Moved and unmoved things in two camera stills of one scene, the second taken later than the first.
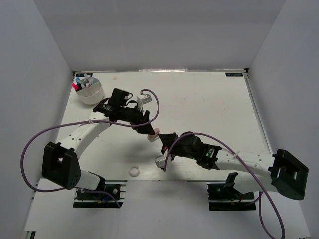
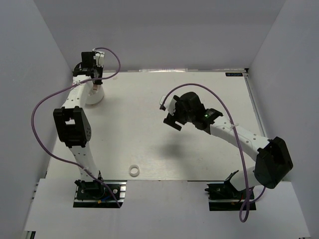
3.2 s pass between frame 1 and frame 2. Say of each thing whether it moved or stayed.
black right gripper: moved
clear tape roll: stayed
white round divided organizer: stayed
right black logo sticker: stayed
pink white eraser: moved
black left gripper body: moved
